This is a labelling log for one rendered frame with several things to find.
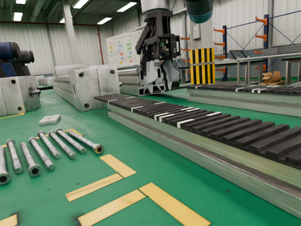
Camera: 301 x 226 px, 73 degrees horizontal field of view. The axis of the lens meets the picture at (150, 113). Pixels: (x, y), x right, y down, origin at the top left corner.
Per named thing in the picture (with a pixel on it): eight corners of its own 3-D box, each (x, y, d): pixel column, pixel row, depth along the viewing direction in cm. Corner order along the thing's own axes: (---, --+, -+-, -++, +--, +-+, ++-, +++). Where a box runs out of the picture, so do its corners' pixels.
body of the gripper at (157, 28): (157, 60, 51) (153, 8, 49) (142, 62, 59) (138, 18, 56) (182, 58, 55) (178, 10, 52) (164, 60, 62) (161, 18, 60)
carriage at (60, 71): (86, 80, 85) (83, 63, 84) (58, 83, 80) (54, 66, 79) (79, 80, 99) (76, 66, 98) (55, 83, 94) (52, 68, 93)
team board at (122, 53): (109, 97, 688) (101, 37, 646) (119, 95, 728) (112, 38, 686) (145, 98, 603) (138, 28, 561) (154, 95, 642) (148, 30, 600)
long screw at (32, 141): (28, 145, 27) (27, 137, 26) (37, 142, 27) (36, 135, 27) (46, 174, 18) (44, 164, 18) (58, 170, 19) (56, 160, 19)
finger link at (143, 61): (140, 75, 56) (144, 42, 55) (138, 75, 58) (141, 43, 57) (155, 77, 59) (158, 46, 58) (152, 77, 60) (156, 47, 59)
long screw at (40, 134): (37, 137, 29) (36, 131, 29) (45, 136, 30) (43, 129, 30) (53, 162, 21) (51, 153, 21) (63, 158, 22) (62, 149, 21)
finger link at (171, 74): (177, 92, 58) (169, 60, 55) (165, 91, 63) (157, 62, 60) (185, 88, 59) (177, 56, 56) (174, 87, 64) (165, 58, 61)
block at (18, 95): (35, 111, 54) (27, 75, 52) (-11, 117, 52) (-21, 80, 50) (49, 105, 63) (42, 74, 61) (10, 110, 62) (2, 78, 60)
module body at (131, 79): (165, 92, 67) (163, 66, 66) (138, 96, 63) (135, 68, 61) (100, 85, 137) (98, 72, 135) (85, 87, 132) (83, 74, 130)
